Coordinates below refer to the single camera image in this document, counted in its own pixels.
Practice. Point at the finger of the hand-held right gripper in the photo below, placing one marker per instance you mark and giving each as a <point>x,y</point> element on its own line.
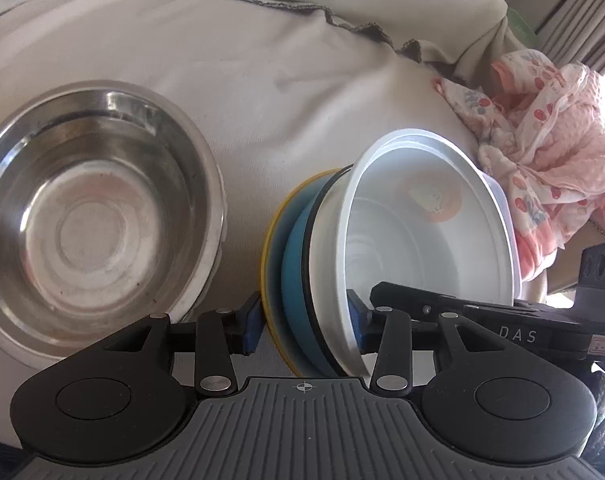
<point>432,301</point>

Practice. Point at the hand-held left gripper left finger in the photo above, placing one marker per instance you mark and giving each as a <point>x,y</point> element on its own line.
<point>252,329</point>

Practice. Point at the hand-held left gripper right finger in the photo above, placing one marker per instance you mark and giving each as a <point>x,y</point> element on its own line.
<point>366,332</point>

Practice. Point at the white bowl with yellow rim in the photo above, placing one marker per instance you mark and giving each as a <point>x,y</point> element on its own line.
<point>271,280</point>

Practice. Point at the blue bowl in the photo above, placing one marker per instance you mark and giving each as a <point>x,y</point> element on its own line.
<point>295,290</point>

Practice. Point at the white bowl with red pattern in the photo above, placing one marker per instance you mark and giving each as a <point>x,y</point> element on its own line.
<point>382,260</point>

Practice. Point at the white and red plastic tray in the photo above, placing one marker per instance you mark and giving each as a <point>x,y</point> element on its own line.
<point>515,250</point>

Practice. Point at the stainless steel bowl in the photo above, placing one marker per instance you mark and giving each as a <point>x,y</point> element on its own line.
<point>97,220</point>

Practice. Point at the pink textured garment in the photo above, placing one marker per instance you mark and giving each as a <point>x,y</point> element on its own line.
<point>582,150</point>

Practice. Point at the white floral print cloth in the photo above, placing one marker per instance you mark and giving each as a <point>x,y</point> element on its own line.
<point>512,125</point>

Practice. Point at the beige sofa cover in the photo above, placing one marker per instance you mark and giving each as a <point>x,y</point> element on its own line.
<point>232,50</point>

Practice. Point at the pale green plastic item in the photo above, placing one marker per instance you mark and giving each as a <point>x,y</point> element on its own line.
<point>524,27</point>

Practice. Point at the grey curtain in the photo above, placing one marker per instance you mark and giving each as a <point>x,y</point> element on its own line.
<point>582,10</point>

